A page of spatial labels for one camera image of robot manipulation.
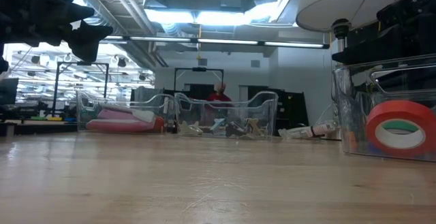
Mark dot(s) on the black metal frame rig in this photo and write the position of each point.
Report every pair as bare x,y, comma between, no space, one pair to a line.
199,69
81,63

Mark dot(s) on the red tape roll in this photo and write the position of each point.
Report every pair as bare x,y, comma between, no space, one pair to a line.
402,110

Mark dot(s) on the clear plastic bottle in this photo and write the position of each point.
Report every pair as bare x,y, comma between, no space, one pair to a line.
306,131

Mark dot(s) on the black monitor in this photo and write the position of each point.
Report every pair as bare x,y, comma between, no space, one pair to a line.
8,91

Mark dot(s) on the long ceiling light bar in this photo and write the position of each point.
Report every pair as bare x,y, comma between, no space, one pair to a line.
221,41

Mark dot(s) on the clear plastic bin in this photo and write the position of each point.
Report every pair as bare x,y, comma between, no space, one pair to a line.
265,108
85,105
351,98

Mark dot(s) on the white lamp shade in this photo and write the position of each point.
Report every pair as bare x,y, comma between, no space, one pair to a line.
347,2

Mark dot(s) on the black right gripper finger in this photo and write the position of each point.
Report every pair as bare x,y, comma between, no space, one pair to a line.
374,50

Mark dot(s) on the person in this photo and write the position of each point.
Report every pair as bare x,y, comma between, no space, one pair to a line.
219,96

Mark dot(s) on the black cabinet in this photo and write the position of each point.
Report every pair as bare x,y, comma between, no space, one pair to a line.
293,108

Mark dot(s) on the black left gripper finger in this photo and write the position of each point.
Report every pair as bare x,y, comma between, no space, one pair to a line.
75,13
88,40

